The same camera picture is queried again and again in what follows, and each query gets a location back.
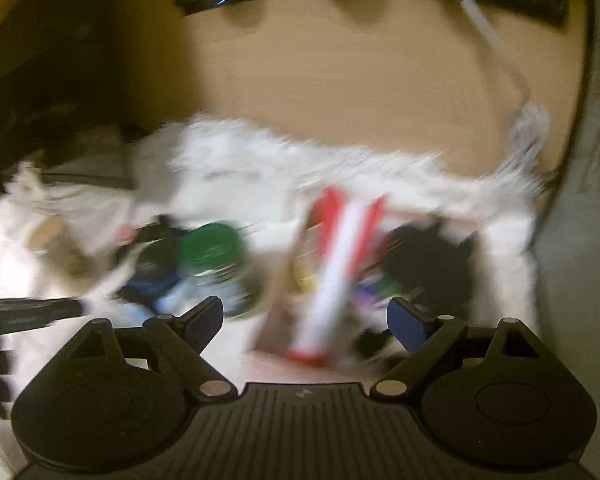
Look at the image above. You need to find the black plush toy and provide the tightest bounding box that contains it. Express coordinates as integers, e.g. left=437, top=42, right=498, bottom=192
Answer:
left=380, top=222, right=476, bottom=315

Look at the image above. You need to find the green lid glass jar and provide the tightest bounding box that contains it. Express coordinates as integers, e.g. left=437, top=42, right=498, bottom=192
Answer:
left=178, top=222, right=263, bottom=318

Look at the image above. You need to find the black and blue pouch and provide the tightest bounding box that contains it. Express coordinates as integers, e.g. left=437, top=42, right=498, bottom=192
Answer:
left=112, top=214, right=188, bottom=314

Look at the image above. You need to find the pink cardboard box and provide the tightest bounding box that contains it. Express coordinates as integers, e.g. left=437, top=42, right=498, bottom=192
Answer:
left=252, top=199, right=482, bottom=382

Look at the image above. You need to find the red and white striped sock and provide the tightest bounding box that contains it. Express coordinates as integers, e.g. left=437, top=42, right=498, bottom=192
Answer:
left=286, top=186, right=387, bottom=365

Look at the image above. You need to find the clear jar with tan lid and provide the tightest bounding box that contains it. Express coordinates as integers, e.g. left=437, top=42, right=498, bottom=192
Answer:
left=27, top=216, right=98, bottom=296

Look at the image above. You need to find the white fringed cloth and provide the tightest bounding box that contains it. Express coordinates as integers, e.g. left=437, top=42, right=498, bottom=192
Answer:
left=0, top=114, right=546, bottom=480

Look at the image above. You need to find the black flat screen television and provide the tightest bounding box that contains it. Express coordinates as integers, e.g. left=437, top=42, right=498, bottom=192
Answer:
left=0, top=0, right=135, bottom=193

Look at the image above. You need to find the white plug and cable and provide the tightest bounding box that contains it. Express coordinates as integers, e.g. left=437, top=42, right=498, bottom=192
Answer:
left=436, top=0, right=552, bottom=196

